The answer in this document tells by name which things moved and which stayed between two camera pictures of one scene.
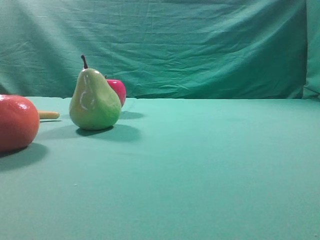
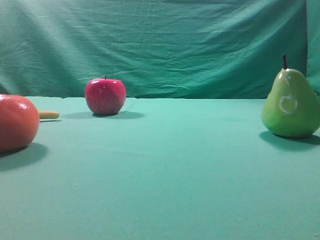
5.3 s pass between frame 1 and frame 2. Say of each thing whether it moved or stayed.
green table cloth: stayed
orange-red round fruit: stayed
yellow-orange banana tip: stayed
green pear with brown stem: moved
